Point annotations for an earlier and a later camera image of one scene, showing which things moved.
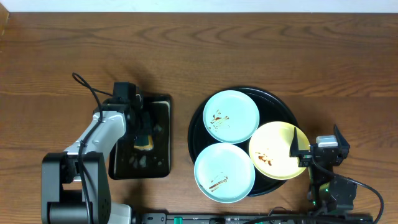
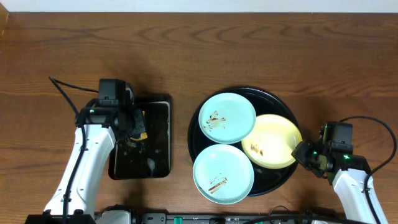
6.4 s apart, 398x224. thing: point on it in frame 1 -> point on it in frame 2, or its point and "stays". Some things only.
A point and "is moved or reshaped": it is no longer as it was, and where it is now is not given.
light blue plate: (224, 172) stays
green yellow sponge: (143, 142) is moved or reshaped
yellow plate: (269, 150) is moved or reshaped
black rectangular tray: (126, 162) stays
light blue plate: (231, 116) is moved or reshaped
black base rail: (254, 218) stays
